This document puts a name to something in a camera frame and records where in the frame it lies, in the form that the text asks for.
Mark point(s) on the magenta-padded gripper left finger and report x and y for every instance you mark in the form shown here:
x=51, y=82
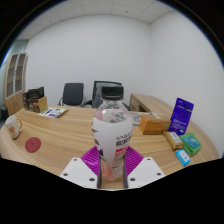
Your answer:
x=80, y=171

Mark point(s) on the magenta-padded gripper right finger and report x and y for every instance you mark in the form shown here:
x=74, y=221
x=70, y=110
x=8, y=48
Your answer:
x=143, y=171

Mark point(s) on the clear drink bottle black cap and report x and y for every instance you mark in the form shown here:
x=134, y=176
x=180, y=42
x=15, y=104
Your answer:
x=111, y=133

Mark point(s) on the small blue packet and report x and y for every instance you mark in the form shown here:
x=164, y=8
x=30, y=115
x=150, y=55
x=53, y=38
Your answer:
x=183, y=157

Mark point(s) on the yellow snack packet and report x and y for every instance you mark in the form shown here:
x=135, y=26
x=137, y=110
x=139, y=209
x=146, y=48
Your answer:
x=173, y=140

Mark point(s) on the orange-brown cardboard box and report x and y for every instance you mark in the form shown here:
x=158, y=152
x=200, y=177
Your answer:
x=154, y=124

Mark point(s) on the flat round red coaster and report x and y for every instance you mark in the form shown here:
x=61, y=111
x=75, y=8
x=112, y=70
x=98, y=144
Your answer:
x=33, y=145

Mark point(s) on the green packet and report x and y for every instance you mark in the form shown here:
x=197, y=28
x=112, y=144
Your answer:
x=191, y=144

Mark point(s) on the white green pamphlet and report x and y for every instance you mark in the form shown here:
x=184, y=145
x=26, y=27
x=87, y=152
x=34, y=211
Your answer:
x=53, y=112

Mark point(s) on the purple standing pouch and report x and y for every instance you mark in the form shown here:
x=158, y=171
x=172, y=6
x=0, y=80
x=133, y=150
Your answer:
x=181, y=116

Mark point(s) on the wooden side desk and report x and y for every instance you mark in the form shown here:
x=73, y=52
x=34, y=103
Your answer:
x=148, y=101

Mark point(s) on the tan cardboard box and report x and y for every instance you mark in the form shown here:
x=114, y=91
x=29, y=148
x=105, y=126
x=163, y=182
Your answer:
x=41, y=105

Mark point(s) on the black office chair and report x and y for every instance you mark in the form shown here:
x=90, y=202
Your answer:
x=72, y=94

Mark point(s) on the grey mesh office chair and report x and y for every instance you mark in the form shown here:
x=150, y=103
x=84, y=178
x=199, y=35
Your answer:
x=96, y=93

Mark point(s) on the white mug orange print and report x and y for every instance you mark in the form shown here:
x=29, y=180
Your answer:
x=12, y=127

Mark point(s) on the large dark brown box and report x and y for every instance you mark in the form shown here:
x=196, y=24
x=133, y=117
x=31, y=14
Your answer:
x=36, y=94

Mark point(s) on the small dark brown box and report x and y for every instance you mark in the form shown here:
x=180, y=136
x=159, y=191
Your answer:
x=25, y=101

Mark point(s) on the wooden cabinet with glass doors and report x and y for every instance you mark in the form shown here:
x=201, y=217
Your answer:
x=15, y=90

